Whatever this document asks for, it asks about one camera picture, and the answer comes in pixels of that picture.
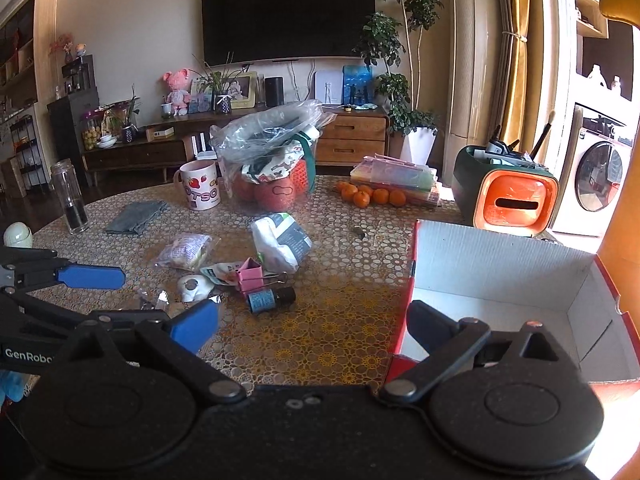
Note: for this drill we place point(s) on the small dark bottle blue label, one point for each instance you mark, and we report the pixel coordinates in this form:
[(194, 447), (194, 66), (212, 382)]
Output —
[(267, 301)]

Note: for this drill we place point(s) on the black shelf cabinet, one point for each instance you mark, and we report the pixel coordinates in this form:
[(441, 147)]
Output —
[(67, 120)]

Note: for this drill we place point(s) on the black metal rack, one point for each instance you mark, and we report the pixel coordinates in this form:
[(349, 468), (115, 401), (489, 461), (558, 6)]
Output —
[(27, 155)]

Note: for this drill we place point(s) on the flat clear plastic box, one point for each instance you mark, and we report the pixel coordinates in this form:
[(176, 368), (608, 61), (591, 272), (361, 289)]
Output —
[(400, 175)]

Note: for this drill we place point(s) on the small plant in dark pot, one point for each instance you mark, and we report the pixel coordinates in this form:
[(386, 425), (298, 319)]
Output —
[(128, 133)]

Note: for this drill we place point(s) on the printed fabric bag green ribbon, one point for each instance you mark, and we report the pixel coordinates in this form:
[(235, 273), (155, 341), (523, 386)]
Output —
[(277, 167)]

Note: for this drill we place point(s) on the grass plant in dark vase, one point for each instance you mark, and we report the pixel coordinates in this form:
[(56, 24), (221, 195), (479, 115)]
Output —
[(223, 104)]

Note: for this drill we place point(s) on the black speaker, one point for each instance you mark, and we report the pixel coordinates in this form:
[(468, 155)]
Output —
[(274, 91)]

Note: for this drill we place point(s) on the clear plastic bag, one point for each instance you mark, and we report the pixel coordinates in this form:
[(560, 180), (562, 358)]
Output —
[(260, 127)]

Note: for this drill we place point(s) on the green and orange desktop bin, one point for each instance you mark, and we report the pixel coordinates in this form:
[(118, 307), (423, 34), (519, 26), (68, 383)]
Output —
[(510, 200)]

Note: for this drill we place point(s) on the glass bottle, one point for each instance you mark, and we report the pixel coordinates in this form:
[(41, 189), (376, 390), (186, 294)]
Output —
[(70, 200)]

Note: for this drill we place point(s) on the large photo frame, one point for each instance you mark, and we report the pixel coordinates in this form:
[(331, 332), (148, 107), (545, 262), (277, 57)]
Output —
[(242, 89)]

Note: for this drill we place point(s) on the washing machine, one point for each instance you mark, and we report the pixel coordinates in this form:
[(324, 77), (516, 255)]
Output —
[(595, 180)]

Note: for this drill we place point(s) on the pink plush doll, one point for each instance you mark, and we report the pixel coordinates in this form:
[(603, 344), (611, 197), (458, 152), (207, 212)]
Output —
[(177, 90)]

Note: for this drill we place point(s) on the white standing air conditioner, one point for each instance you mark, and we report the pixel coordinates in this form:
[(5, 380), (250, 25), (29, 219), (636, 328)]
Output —
[(475, 60)]

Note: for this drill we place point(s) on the grey cloth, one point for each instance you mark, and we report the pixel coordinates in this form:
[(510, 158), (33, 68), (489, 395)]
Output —
[(136, 216)]

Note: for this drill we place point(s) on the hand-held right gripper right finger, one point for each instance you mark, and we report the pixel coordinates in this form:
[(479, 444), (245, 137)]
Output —
[(431, 327)]

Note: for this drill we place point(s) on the small white cup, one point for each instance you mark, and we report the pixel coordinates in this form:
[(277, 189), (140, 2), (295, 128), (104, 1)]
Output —
[(167, 110)]

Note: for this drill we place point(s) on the dark wooden television cabinet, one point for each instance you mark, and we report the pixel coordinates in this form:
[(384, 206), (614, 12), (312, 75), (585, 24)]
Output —
[(145, 152)]

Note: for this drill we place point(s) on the pink strawberry print mug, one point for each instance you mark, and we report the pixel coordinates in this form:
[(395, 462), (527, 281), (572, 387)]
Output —
[(200, 187)]

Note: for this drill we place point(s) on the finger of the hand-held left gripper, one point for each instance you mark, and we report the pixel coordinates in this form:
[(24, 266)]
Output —
[(90, 276), (45, 307)]

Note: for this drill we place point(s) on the white and green plastic bag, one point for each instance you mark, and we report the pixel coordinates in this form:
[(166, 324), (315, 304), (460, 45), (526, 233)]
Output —
[(282, 240)]

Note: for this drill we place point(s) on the red and white cardboard box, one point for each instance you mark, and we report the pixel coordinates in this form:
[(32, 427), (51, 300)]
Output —
[(500, 270)]

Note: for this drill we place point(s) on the crumpled foil wrapper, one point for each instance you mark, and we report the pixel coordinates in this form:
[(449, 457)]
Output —
[(152, 301)]

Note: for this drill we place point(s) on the pink binder clip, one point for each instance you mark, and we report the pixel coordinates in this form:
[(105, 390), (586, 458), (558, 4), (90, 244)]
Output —
[(249, 275)]

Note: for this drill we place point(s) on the small wooden box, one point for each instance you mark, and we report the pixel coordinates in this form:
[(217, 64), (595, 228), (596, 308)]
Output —
[(160, 134)]

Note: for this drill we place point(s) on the blue picture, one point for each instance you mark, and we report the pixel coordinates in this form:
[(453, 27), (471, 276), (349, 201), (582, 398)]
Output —
[(357, 84)]

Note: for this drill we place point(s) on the white round tape roll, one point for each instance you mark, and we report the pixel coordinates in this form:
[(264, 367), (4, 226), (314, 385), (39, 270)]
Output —
[(194, 288)]

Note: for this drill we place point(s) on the orange tangerine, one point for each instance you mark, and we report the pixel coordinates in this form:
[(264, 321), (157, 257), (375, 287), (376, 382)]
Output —
[(398, 197), (381, 195), (346, 189), (361, 200), (365, 189)]

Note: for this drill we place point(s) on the potted tree white pot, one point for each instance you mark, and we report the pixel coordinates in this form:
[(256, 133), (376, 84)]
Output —
[(420, 147)]

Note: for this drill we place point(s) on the white sausage snack packet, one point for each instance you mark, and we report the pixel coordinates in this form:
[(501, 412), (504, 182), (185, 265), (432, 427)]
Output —
[(219, 273)]

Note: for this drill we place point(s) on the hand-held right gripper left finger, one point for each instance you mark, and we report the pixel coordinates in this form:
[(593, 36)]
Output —
[(196, 326)]

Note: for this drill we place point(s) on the small photo frame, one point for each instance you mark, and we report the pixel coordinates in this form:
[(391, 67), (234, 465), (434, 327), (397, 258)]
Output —
[(201, 96)]

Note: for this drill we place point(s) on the light wooden drawer cabinet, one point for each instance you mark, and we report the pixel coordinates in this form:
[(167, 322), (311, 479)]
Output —
[(350, 135)]

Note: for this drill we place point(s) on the white bowls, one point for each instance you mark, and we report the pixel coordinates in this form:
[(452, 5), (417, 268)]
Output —
[(107, 142)]

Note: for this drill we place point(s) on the black television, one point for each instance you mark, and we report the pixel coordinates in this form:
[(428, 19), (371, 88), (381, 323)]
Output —
[(287, 15)]

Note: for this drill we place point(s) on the golden curtain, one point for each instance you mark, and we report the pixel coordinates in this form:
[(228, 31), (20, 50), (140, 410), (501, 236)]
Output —
[(517, 50)]

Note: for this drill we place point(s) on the white router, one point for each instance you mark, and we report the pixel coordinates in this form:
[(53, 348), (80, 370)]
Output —
[(204, 144)]

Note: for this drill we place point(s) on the white framed picture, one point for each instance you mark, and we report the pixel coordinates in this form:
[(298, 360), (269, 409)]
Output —
[(329, 87)]

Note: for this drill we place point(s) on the clear bun snack packet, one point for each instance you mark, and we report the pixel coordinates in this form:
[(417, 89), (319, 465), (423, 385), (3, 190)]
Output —
[(186, 252)]

